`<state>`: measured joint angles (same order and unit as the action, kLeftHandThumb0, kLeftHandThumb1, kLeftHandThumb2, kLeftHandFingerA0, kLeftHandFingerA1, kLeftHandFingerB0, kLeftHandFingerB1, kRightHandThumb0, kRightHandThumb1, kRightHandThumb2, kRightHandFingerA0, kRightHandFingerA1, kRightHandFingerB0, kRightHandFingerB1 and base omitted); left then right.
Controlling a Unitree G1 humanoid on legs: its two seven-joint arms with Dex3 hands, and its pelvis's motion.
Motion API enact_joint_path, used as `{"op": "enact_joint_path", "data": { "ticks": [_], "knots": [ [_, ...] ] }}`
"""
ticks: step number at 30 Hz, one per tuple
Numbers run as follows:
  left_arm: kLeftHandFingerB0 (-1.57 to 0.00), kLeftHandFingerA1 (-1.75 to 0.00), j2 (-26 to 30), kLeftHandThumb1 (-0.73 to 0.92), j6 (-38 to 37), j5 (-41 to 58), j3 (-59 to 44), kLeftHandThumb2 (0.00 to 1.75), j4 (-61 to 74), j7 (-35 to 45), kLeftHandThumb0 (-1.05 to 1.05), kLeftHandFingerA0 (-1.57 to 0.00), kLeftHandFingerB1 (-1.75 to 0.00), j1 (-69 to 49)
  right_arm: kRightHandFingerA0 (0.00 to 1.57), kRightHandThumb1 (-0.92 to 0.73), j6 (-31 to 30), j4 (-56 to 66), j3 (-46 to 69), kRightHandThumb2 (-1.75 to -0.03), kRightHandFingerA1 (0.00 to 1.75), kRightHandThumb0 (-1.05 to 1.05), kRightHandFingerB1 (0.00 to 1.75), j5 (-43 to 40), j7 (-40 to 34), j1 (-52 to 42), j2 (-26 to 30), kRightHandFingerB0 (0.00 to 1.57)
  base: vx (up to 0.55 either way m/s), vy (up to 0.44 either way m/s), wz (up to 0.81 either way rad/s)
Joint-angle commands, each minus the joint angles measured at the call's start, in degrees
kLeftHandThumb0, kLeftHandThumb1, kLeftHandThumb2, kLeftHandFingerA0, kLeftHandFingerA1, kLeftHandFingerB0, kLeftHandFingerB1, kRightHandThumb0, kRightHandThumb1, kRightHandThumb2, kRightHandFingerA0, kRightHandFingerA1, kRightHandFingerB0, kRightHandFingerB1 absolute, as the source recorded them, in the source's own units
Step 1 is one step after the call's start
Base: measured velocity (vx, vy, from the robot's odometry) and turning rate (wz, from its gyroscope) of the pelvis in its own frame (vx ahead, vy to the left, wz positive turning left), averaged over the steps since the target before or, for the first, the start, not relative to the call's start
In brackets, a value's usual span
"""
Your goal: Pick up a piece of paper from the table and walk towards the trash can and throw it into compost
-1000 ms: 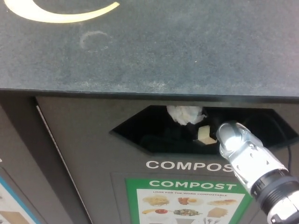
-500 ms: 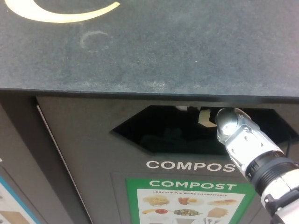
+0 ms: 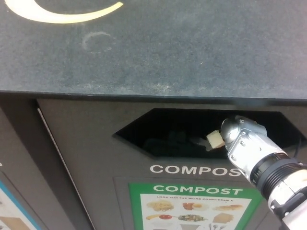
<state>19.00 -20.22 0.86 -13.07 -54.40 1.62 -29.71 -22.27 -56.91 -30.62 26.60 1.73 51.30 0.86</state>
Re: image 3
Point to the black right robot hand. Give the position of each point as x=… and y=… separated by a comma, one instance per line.
x=216, y=140

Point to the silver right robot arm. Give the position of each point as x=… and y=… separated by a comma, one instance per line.
x=254, y=153

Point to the green compost poster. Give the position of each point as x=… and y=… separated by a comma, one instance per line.
x=144, y=191

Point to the dark grey sorting trash bin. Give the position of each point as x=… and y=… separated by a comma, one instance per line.
x=96, y=72

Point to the blue recycling poster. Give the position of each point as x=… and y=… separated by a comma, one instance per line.
x=9, y=210

